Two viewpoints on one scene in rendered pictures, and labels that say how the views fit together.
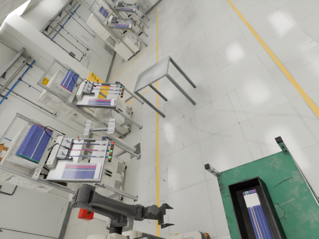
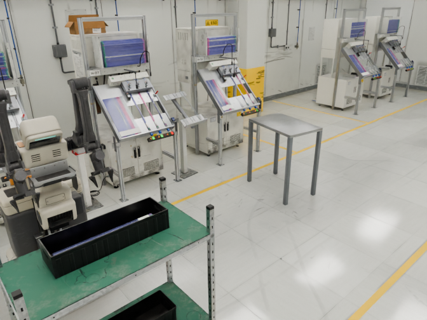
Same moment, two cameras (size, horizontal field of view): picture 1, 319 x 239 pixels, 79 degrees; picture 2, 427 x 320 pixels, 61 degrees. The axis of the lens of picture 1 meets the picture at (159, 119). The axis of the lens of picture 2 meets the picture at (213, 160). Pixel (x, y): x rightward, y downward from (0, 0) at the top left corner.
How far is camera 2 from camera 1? 120 cm
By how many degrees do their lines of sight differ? 17
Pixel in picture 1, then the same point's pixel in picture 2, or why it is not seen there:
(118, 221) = (76, 134)
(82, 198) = (77, 81)
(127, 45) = (337, 89)
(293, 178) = (182, 240)
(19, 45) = not seen: outside the picture
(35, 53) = not seen: outside the picture
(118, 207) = (86, 120)
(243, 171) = (175, 213)
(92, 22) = (332, 26)
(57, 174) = (103, 94)
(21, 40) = not seen: outside the picture
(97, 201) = (81, 96)
